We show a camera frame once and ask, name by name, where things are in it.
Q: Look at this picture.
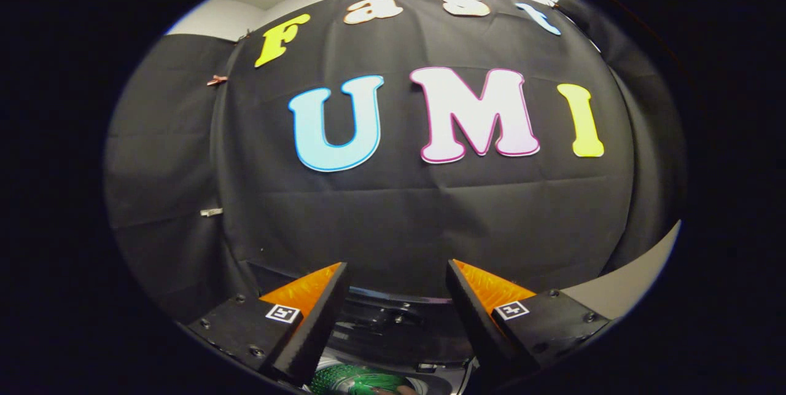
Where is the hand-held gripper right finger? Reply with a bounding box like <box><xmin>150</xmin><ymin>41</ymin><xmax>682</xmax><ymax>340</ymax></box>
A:
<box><xmin>445</xmin><ymin>259</ymin><xmax>612</xmax><ymax>385</ymax></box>

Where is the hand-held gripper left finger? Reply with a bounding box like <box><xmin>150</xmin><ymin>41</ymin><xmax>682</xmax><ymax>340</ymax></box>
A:
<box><xmin>186</xmin><ymin>261</ymin><xmax>352</xmax><ymax>386</ymax></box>

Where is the green polo shirt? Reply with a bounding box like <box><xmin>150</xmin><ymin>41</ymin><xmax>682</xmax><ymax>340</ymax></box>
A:
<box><xmin>307</xmin><ymin>363</ymin><xmax>424</xmax><ymax>395</ymax></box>

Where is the grey washing machine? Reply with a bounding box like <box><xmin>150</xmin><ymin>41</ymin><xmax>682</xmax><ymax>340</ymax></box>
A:
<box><xmin>243</xmin><ymin>221</ymin><xmax>681</xmax><ymax>395</ymax></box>

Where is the black backdrop cloth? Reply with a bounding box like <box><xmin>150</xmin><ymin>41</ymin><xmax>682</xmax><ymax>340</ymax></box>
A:
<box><xmin>103</xmin><ymin>0</ymin><xmax>687</xmax><ymax>328</ymax></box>

